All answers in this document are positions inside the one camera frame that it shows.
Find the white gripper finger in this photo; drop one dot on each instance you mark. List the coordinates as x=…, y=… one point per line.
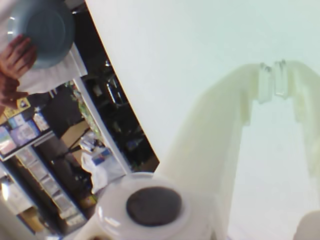
x=205, y=150
x=308, y=100

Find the teal plate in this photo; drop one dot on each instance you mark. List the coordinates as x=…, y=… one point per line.
x=50, y=32

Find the bare person hand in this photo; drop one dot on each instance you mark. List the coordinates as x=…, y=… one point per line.
x=8, y=90
x=17, y=57

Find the plastic googly eye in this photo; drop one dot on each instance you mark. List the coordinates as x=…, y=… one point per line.
x=152, y=207

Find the white pillar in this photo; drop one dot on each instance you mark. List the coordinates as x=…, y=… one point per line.
x=104, y=125

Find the white plastic bag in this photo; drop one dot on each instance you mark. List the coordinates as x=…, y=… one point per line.
x=102, y=170

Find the black shiny object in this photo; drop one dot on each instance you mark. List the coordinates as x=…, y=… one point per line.
x=113, y=91

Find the brown cardboard panel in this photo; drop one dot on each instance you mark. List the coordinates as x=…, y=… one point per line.
x=72, y=135

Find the rack of clear drawers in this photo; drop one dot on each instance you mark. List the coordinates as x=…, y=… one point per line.
x=50, y=185

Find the display board with cards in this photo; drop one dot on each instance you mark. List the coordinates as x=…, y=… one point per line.
x=22, y=132

